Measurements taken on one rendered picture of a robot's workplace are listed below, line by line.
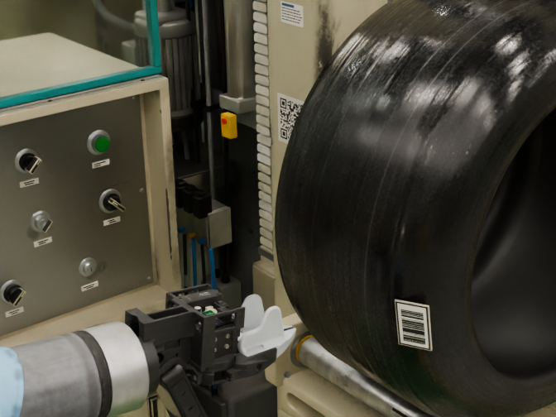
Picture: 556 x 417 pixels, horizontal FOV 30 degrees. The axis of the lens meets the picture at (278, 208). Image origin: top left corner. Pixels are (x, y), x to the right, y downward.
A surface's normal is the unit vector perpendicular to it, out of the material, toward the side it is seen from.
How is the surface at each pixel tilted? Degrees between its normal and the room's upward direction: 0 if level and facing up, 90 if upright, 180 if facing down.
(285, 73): 90
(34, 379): 48
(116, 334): 16
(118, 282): 90
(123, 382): 79
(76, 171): 90
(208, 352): 90
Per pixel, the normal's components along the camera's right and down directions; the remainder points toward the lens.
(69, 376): 0.55, -0.30
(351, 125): -0.66, -0.30
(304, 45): -0.79, 0.26
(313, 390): -0.02, -0.92
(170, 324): 0.62, 0.30
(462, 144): -0.04, -0.08
